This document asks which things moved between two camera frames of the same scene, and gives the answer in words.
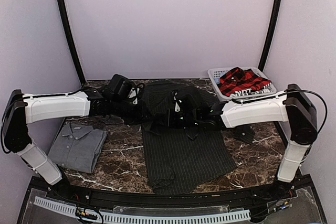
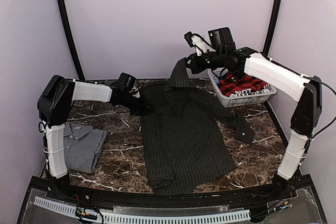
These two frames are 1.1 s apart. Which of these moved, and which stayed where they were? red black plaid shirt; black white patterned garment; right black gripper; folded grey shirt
Moved: right black gripper
Stayed: folded grey shirt; red black plaid shirt; black white patterned garment
